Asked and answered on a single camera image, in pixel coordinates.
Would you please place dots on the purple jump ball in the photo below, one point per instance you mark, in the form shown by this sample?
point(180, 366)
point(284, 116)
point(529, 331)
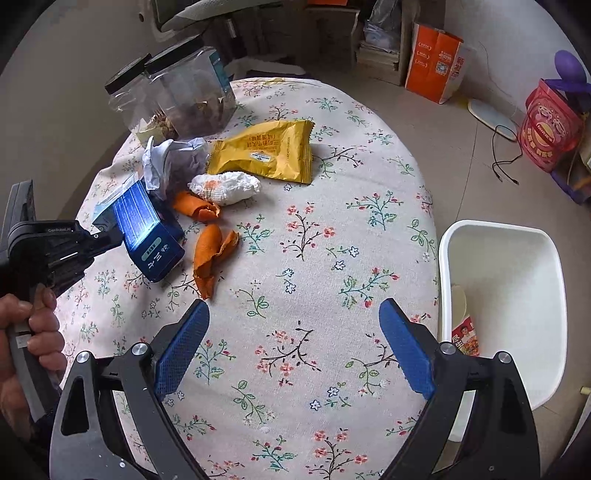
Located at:
point(571, 69)

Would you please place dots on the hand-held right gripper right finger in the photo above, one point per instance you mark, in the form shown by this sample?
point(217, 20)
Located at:
point(407, 347)

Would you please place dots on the red printed packet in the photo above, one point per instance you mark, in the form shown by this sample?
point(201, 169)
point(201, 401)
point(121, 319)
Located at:
point(466, 336)

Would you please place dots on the yellow snack packet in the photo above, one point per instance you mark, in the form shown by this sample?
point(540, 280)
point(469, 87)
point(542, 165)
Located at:
point(263, 152)

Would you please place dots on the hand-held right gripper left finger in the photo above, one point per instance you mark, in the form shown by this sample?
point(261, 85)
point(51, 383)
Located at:
point(181, 345)

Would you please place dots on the stack of books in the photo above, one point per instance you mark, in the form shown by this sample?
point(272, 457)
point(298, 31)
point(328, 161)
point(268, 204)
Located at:
point(376, 57)

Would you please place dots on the purple plastic toy piece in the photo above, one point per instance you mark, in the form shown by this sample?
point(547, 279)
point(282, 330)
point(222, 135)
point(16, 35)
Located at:
point(572, 189)

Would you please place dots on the clear jar with black lid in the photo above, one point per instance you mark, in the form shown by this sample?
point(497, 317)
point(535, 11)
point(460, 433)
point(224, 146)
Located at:
point(127, 104)

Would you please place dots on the small orange peel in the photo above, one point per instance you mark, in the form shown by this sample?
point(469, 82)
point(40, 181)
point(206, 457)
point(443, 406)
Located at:
point(194, 205)

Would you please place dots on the dark blue cardboard box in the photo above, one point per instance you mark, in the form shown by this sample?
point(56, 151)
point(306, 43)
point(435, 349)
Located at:
point(141, 221)

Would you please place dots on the grey plastic bag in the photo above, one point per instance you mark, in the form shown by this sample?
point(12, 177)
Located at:
point(383, 25)

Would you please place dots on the white tissue paper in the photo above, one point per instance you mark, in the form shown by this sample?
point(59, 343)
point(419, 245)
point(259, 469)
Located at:
point(159, 161)

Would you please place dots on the white office chair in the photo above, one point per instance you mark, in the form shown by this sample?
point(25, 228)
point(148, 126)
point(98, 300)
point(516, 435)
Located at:
point(203, 11)

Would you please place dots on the floral tablecloth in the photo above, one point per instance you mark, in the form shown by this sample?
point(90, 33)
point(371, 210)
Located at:
point(300, 258)

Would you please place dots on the orange paper bag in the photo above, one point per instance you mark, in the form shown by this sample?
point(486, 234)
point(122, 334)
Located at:
point(429, 64)

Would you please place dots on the person's left hand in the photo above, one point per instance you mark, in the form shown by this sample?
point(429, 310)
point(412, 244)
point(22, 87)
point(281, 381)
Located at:
point(39, 341)

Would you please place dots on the wooden desk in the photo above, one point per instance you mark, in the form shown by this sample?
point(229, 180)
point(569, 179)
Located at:
point(323, 41)

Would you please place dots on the white plastic waste bin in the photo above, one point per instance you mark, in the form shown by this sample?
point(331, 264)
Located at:
point(503, 277)

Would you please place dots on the clear jar with blue label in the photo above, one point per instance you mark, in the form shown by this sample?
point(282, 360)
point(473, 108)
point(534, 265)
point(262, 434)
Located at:
point(194, 92)

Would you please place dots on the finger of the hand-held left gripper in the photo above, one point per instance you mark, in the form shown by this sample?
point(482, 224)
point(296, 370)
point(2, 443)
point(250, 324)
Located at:
point(105, 240)

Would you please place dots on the white bathroom scale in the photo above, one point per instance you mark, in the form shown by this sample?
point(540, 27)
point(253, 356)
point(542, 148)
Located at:
point(491, 117)

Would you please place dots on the red printed bucket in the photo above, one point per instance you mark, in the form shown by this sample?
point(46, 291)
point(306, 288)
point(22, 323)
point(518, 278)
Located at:
point(549, 127)

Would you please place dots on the long orange peel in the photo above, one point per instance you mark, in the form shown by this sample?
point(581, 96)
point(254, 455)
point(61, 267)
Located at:
point(206, 258)

